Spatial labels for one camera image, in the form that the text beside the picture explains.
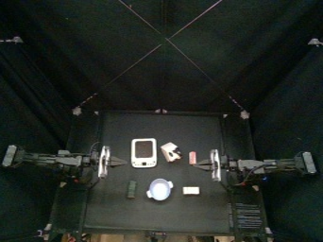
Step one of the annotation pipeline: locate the green toy sushi roll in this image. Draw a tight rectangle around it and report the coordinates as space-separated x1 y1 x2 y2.
127 180 139 199

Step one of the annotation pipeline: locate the light blue toy bowl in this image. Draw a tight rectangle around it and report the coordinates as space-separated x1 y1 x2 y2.
145 178 173 202

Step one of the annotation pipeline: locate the white toy tablet dark screen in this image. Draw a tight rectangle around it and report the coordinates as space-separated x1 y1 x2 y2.
129 137 159 169

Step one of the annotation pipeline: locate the white brown toy box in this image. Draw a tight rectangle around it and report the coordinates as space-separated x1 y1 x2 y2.
159 141 183 164

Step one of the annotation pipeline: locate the white text label sticker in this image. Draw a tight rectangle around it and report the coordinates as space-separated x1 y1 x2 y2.
234 202 264 232

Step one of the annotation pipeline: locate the white rectangular toy block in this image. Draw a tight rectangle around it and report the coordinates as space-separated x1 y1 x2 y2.
181 186 202 196

